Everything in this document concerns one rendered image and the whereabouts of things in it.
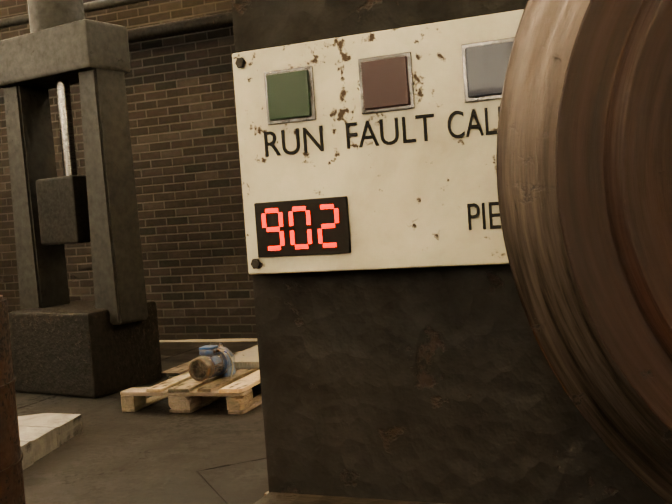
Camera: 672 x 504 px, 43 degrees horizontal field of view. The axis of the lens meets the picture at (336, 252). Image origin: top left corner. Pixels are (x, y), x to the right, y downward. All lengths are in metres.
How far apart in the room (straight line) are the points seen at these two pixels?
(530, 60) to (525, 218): 0.09
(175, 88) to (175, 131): 0.38
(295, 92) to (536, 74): 0.24
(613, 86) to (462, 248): 0.21
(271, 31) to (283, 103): 0.07
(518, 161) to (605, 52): 0.07
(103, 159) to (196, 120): 2.10
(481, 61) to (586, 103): 0.18
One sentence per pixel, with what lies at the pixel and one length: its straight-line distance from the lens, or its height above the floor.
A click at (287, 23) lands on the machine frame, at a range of 0.72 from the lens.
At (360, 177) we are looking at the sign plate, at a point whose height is 1.13.
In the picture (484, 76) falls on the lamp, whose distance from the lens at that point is 0.64.
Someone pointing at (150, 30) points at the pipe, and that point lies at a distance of 7.67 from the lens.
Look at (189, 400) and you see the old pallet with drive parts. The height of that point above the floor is 0.07.
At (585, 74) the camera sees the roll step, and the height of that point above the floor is 1.17.
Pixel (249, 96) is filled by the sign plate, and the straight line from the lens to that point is 0.71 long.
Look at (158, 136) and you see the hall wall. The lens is 7.91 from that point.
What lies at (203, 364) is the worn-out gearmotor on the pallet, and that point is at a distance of 5.04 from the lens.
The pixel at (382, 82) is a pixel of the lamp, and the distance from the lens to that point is 0.66.
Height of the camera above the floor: 1.11
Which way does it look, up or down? 3 degrees down
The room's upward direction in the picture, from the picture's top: 4 degrees counter-clockwise
